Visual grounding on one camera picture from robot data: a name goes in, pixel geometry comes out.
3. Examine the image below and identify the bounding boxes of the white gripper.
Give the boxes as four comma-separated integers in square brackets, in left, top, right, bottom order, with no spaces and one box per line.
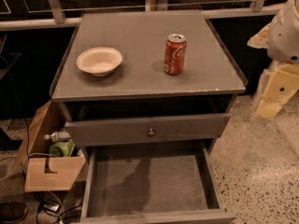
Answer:
[247,0,299,119]

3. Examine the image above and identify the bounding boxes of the red coke can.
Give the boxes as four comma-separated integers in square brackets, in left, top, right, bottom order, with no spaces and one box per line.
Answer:
[164,34,187,76]

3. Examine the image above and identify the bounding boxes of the grey drawer cabinet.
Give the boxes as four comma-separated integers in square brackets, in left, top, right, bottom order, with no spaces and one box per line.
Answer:
[49,10,249,156]

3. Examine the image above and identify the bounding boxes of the round metal drawer knob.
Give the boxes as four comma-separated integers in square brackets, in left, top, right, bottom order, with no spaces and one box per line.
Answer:
[148,128,156,137]

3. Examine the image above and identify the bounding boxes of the open grey middle drawer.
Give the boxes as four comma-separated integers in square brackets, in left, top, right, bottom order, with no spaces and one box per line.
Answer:
[80,141,235,224]

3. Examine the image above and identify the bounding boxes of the grey top drawer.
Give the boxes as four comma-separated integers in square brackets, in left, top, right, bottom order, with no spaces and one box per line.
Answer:
[65,113,230,147]

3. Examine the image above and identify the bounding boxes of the metal window railing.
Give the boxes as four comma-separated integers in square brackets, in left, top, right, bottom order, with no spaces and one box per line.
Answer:
[0,0,287,31]

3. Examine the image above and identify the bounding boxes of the white paper bowl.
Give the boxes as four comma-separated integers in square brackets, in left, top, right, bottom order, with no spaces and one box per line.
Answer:
[77,47,122,77]

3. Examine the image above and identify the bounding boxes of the green plastic bag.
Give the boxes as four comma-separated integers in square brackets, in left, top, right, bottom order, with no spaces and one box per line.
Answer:
[49,139,75,157]

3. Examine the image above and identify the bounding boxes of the clear plastic bottle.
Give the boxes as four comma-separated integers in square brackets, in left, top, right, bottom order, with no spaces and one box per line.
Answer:
[44,131,71,142]

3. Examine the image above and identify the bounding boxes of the brown cardboard box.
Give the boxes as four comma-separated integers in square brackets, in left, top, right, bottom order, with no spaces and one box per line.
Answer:
[14,101,86,192]

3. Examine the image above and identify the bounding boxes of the black shoe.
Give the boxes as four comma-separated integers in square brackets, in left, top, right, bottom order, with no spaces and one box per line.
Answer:
[0,202,28,224]

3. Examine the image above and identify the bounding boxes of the black and white cables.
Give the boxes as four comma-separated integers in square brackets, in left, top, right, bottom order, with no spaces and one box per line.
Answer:
[0,119,84,224]

